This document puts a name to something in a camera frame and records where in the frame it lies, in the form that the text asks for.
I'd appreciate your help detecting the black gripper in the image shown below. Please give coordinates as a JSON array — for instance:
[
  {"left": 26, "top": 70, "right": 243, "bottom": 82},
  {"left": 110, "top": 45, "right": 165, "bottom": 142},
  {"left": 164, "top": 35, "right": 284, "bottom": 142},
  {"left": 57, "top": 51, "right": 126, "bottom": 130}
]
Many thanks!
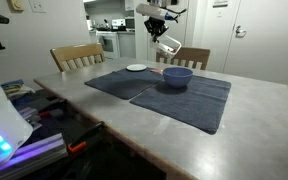
[{"left": 143, "top": 17, "right": 169, "bottom": 44}]

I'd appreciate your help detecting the clear plastic food container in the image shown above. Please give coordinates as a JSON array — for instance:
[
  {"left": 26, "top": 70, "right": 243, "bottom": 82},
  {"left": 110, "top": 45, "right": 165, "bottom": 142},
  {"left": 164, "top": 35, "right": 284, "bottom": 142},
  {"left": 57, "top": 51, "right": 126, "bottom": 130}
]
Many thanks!
[{"left": 149, "top": 34, "right": 182, "bottom": 60}]

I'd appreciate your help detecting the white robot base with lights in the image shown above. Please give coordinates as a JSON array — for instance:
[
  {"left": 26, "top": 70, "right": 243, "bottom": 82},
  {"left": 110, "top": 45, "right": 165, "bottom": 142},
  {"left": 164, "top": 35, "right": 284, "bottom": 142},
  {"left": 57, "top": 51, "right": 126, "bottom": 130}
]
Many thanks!
[{"left": 0, "top": 54, "right": 34, "bottom": 174}]

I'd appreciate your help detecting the blue bowl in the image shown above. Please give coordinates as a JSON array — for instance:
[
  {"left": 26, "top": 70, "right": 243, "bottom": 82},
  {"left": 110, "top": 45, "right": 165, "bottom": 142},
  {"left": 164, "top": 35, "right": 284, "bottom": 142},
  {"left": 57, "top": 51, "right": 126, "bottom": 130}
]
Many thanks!
[{"left": 162, "top": 66, "right": 195, "bottom": 89}]

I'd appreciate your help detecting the black microwave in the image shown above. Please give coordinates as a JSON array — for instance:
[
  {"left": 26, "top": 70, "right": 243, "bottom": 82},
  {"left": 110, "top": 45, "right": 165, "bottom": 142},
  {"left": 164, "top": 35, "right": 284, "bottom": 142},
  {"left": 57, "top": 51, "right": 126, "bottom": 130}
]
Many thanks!
[{"left": 125, "top": 16, "right": 136, "bottom": 30}]

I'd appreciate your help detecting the white kitchen base cabinet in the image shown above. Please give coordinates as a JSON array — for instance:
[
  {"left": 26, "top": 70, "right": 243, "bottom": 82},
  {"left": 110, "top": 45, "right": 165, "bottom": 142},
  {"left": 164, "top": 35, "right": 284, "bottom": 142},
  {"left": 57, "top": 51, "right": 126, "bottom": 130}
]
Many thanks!
[{"left": 117, "top": 31, "right": 137, "bottom": 59}]

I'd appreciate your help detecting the orange clear snack packet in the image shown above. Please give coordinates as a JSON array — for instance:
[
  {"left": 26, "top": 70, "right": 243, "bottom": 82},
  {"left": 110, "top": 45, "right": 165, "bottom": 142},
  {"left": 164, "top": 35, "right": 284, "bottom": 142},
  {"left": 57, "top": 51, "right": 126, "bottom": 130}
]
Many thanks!
[{"left": 149, "top": 67, "right": 165, "bottom": 75}]

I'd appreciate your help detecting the white round plate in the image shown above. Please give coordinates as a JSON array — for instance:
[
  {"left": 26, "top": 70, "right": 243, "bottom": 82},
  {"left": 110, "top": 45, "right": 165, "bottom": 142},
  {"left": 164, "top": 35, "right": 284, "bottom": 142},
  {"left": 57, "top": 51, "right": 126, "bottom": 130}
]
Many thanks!
[{"left": 126, "top": 63, "right": 148, "bottom": 72}]

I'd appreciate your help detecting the white countertop appliance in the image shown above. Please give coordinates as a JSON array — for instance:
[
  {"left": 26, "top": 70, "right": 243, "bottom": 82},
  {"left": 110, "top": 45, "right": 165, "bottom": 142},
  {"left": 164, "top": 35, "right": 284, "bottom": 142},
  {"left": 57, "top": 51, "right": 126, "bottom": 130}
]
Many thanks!
[{"left": 111, "top": 18, "right": 127, "bottom": 31}]

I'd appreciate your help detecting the brown wooden slat chair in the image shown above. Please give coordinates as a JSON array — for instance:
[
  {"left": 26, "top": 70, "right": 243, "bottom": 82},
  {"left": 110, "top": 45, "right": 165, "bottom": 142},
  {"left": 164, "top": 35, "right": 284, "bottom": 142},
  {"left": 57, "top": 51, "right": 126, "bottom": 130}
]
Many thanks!
[{"left": 155, "top": 46, "right": 212, "bottom": 71}]

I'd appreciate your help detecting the white kitchen stove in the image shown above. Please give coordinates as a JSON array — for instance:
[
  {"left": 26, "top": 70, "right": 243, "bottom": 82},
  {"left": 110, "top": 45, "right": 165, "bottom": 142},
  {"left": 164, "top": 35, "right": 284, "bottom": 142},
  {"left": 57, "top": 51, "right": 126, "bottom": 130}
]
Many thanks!
[{"left": 95, "top": 29, "right": 120, "bottom": 60}]

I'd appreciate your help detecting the dark blue cloth mat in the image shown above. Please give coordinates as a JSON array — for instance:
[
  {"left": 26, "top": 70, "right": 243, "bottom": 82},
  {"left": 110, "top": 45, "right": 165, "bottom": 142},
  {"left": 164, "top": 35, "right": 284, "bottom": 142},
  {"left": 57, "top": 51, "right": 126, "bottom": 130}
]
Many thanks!
[
  {"left": 129, "top": 74, "right": 232, "bottom": 136},
  {"left": 84, "top": 67, "right": 165, "bottom": 101}
]

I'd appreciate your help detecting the pale wooden slat chair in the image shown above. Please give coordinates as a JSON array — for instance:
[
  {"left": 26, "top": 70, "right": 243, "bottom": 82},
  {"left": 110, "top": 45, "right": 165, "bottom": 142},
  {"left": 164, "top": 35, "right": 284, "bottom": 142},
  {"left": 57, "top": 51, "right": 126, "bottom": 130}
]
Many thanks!
[{"left": 49, "top": 42, "right": 107, "bottom": 73}]

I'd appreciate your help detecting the folded cloth stack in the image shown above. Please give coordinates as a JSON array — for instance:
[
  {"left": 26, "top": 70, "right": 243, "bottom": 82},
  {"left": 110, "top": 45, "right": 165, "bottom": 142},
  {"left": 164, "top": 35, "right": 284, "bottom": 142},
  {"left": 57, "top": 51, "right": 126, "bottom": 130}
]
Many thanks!
[{"left": 0, "top": 78, "right": 36, "bottom": 101}]

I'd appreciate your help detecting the silver aluminium profile block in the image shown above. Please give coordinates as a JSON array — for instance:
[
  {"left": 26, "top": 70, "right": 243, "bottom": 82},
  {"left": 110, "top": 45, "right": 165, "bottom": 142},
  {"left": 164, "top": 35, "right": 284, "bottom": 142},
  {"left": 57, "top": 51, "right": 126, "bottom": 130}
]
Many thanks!
[{"left": 17, "top": 106, "right": 42, "bottom": 132}]

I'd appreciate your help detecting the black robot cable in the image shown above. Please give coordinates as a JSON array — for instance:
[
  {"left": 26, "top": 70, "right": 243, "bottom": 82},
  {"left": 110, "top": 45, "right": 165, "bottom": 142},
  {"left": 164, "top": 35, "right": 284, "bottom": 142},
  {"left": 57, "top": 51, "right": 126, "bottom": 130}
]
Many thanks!
[{"left": 163, "top": 7, "right": 188, "bottom": 24}]

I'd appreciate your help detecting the white wall sign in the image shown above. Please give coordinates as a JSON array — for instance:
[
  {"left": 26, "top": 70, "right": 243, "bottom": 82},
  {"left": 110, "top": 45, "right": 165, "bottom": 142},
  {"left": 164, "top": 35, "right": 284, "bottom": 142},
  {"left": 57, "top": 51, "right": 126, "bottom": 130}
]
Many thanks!
[{"left": 212, "top": 0, "right": 229, "bottom": 8}]

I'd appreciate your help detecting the silver lever door handle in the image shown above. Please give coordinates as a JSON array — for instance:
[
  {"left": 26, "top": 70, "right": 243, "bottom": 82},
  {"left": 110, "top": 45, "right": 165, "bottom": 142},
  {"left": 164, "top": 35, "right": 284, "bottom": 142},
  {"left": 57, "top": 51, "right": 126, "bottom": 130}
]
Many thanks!
[{"left": 234, "top": 25, "right": 248, "bottom": 38}]

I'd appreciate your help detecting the white door with lever handle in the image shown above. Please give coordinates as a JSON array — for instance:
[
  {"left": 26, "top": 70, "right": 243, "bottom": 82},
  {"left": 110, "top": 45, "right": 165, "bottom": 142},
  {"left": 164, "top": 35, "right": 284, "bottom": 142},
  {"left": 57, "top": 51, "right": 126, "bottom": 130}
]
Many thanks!
[{"left": 222, "top": 0, "right": 288, "bottom": 86}]

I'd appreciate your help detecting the orange handled bar clamp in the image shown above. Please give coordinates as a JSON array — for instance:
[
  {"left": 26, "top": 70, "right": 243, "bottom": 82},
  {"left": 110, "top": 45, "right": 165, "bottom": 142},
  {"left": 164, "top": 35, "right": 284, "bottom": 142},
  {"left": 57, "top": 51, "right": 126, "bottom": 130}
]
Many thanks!
[
  {"left": 67, "top": 121, "right": 106, "bottom": 155},
  {"left": 37, "top": 99, "right": 68, "bottom": 119}
]

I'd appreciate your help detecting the beige wall thermostat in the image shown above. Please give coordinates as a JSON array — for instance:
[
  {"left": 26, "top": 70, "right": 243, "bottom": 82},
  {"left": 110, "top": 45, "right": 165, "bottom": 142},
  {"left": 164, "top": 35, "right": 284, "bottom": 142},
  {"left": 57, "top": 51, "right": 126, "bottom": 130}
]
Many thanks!
[{"left": 9, "top": 0, "right": 25, "bottom": 12}]

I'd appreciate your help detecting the aluminium extrusion rail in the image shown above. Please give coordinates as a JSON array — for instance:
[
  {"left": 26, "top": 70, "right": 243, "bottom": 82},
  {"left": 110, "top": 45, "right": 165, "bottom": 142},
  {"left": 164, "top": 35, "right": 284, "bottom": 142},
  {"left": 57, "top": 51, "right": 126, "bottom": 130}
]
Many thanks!
[{"left": 0, "top": 133, "right": 68, "bottom": 180}]

